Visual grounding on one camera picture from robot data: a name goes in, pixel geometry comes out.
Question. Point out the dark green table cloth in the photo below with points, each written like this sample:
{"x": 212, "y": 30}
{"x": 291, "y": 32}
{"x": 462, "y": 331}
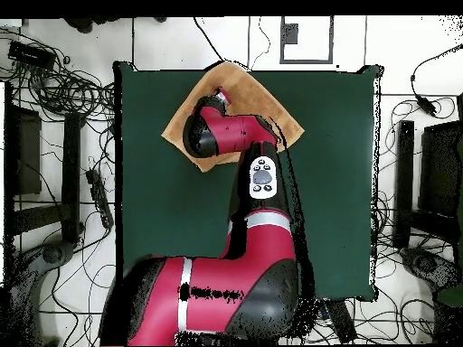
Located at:
{"x": 162, "y": 217}

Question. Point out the black electronics box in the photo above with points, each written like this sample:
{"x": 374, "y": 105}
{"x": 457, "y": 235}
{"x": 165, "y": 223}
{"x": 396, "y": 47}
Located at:
{"x": 30, "y": 54}

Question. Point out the tan terry towel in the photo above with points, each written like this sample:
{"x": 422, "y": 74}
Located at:
{"x": 253, "y": 94}

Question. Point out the dark flat panel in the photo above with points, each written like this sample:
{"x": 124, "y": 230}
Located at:
{"x": 27, "y": 151}
{"x": 441, "y": 162}

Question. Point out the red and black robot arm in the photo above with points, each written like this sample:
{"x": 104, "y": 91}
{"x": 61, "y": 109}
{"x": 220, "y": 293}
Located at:
{"x": 231, "y": 130}

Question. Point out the long black power strip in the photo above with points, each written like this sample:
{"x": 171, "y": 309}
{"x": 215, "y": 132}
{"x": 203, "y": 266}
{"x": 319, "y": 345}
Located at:
{"x": 342, "y": 321}

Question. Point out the dark grey square plate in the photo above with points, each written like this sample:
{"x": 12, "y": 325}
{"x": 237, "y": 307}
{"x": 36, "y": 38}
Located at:
{"x": 290, "y": 34}

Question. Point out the dark stand foot with knob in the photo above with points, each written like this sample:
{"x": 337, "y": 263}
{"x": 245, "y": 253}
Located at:
{"x": 425, "y": 264}
{"x": 52, "y": 253}

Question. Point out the grey square floor frame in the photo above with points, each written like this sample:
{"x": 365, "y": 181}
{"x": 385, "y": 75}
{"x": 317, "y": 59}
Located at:
{"x": 281, "y": 50}

